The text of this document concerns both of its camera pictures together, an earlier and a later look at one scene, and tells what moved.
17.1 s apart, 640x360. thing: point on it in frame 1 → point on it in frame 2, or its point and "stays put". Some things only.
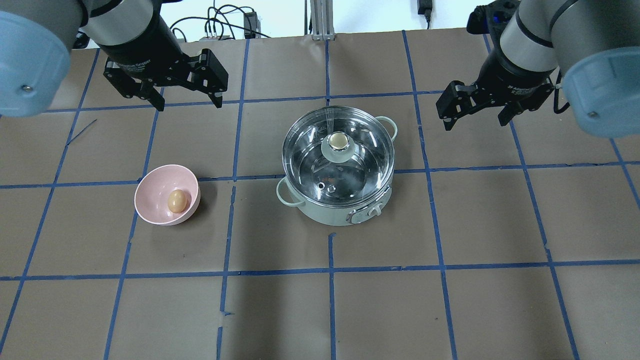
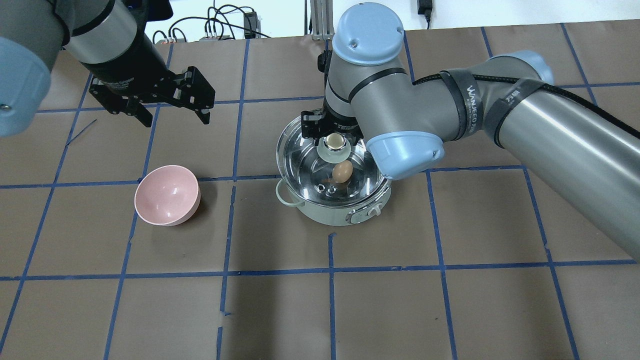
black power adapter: x=251 y=22 stays put
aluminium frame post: x=322 y=20 stays put
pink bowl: x=152 y=191 stays put
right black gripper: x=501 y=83 → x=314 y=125
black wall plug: x=425 y=8 stays put
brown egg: x=177 y=201 → x=342 y=171
